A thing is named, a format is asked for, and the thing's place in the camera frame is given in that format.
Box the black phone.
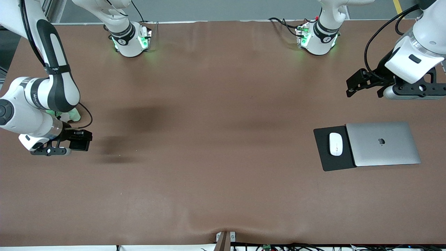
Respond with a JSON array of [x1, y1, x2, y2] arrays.
[[70, 138, 90, 152]]

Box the white computer mouse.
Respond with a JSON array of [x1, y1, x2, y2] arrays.
[[329, 132, 344, 156]]

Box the black mouse pad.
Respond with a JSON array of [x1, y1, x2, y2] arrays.
[[313, 125, 356, 172]]

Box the green dinosaur plush toy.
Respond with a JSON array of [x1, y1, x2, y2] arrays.
[[45, 108, 81, 122]]

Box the silver laptop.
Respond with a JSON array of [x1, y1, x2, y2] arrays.
[[346, 121, 421, 167]]

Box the brown table cover mat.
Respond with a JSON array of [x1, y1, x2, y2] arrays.
[[0, 20, 446, 246]]

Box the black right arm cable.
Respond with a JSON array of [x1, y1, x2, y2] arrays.
[[19, 0, 93, 130]]

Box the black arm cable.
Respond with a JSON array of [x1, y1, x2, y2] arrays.
[[364, 4, 424, 82], [19, 0, 93, 130]]

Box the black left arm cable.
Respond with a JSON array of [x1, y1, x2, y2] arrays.
[[364, 4, 424, 82]]

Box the black left base cables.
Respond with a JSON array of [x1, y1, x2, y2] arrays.
[[268, 17, 316, 38]]

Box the aluminium frame struts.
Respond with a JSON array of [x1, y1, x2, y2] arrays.
[[41, 0, 67, 24]]

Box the black right base cable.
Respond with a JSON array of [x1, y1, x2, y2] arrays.
[[131, 0, 159, 39]]

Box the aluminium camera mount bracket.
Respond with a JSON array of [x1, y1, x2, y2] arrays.
[[215, 231, 237, 251]]

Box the black cable bundle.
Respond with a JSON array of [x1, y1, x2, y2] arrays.
[[199, 242, 446, 251]]

